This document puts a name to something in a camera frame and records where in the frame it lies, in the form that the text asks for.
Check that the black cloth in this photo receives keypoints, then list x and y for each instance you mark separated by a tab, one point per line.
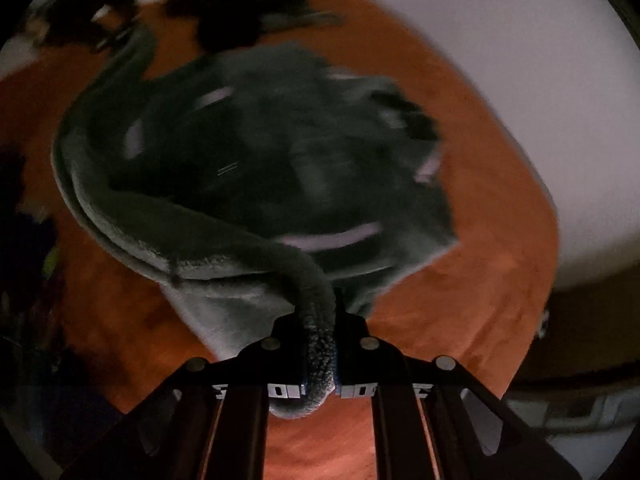
225	15

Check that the small white object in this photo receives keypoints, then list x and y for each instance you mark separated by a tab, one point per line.
542	322

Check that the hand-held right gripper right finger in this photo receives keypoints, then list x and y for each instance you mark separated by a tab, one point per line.
350	360

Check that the green fleece jacket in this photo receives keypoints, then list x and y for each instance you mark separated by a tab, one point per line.
250	160

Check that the wooden door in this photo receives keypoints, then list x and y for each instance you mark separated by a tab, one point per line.
590	340

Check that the orange blanket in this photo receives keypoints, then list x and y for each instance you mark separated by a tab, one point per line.
475	210

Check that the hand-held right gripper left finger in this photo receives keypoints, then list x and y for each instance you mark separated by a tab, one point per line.
292	360

